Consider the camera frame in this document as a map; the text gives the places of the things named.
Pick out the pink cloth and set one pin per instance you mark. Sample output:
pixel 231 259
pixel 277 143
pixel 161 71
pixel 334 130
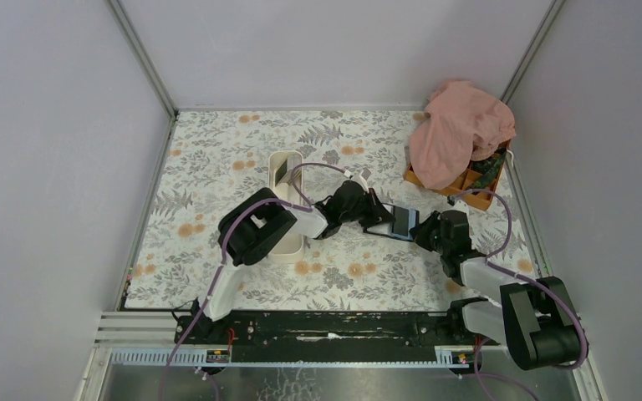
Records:
pixel 463 124

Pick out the cream plastic oblong tray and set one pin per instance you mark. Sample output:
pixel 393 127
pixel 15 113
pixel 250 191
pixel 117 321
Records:
pixel 280 164

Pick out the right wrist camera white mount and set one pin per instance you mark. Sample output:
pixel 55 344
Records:
pixel 458 204

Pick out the floral patterned table mat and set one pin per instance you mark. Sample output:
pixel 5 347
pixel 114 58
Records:
pixel 219 158

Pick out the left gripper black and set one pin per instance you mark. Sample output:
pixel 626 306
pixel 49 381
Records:
pixel 369 208

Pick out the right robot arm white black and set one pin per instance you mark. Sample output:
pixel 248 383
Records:
pixel 534 319

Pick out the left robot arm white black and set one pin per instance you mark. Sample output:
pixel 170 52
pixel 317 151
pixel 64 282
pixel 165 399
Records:
pixel 250 232

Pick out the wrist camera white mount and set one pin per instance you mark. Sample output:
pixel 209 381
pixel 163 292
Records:
pixel 458 204
pixel 359 177

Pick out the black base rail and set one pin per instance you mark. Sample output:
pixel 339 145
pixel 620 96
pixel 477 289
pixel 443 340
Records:
pixel 286 337

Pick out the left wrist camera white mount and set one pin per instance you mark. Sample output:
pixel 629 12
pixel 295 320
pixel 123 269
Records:
pixel 359 177

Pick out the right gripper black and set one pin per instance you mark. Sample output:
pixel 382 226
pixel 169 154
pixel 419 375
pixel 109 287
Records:
pixel 429 233

